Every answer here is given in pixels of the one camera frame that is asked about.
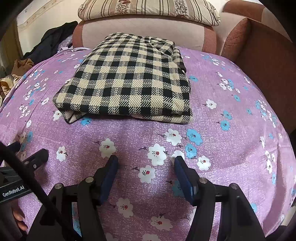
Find black cream checkered garment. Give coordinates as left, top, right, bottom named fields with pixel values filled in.
left=53, top=33, right=193, bottom=124

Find dark navy clothes pile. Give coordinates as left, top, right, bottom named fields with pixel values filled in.
left=22, top=21, right=78, bottom=64

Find person's left hand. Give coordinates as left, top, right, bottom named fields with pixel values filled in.
left=11, top=201, right=28, bottom=231

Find patterned beige brown blanket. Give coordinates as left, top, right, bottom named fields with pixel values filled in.
left=0, top=74, right=22, bottom=106

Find purple floral bed sheet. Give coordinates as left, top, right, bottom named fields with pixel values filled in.
left=1, top=48, right=295, bottom=240

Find brown garment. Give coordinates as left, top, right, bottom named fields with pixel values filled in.
left=11, top=58, right=35, bottom=76

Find wooden wardrobe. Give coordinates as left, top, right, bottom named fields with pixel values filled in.
left=1, top=19, right=23, bottom=74

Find pink padded headboard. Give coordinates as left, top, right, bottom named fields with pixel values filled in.
left=72, top=0, right=266, bottom=62

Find striped beige pillow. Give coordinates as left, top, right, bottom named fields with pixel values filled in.
left=78, top=0, right=221, bottom=26

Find brown wooden bed frame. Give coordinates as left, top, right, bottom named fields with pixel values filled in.
left=234, top=17, right=296, bottom=135

